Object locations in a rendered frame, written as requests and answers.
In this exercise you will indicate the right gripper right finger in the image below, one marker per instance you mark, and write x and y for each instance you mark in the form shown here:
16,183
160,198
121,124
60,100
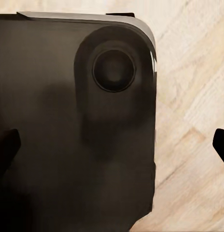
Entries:
218,142

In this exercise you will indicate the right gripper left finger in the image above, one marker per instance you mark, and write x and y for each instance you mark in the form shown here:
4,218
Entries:
10,143

